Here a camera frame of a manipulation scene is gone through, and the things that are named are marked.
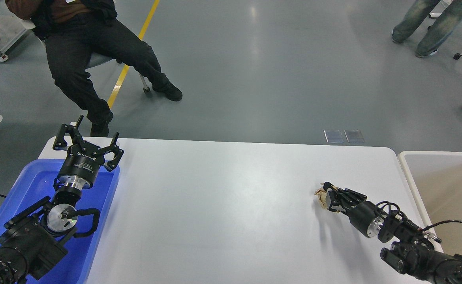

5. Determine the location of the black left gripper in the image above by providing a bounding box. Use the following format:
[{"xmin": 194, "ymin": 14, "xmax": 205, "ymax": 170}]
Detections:
[{"xmin": 53, "ymin": 115, "xmax": 124, "ymax": 190}]

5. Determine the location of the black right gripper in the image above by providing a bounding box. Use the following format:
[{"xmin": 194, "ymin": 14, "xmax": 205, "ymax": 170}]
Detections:
[{"xmin": 323, "ymin": 182, "xmax": 385, "ymax": 238}]

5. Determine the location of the brown paper ball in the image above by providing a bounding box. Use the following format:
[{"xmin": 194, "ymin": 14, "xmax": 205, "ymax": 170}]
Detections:
[{"xmin": 314, "ymin": 182, "xmax": 340, "ymax": 213}]

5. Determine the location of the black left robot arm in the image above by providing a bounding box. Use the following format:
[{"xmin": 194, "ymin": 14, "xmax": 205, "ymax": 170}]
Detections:
[{"xmin": 0, "ymin": 116, "xmax": 124, "ymax": 284}]

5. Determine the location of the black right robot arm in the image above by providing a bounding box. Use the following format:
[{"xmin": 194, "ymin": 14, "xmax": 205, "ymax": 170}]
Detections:
[{"xmin": 315, "ymin": 182, "xmax": 462, "ymax": 284}]

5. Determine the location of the blue plastic bin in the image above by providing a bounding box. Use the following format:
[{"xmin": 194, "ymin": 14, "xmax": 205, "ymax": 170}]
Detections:
[{"xmin": 0, "ymin": 159, "xmax": 120, "ymax": 284}]

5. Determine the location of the left floor plate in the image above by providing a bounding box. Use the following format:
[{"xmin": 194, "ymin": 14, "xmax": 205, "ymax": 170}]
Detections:
[{"xmin": 324, "ymin": 130, "xmax": 344, "ymax": 144}]

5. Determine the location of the floor plate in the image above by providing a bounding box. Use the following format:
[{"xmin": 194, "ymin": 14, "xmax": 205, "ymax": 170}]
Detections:
[
  {"xmin": 324, "ymin": 130, "xmax": 344, "ymax": 144},
  {"xmin": 344, "ymin": 130, "xmax": 365, "ymax": 144}
]

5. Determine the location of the right floor plate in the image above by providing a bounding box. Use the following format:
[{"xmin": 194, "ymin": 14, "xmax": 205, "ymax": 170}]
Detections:
[{"xmin": 344, "ymin": 130, "xmax": 365, "ymax": 144}]

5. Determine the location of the grey stool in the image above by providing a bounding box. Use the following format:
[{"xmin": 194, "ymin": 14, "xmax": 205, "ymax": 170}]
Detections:
[{"xmin": 85, "ymin": 52, "xmax": 150, "ymax": 94}]

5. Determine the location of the beige plastic bin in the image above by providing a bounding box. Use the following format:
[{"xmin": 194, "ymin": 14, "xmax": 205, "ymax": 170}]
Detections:
[{"xmin": 398, "ymin": 151, "xmax": 462, "ymax": 255}]

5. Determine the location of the seated person in black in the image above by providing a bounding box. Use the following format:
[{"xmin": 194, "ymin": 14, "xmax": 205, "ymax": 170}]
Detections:
[{"xmin": 5, "ymin": 0, "xmax": 183, "ymax": 137}]

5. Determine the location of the standing person in jeans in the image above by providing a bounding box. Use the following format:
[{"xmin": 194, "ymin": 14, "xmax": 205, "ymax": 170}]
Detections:
[{"xmin": 391, "ymin": 0, "xmax": 462, "ymax": 58}]

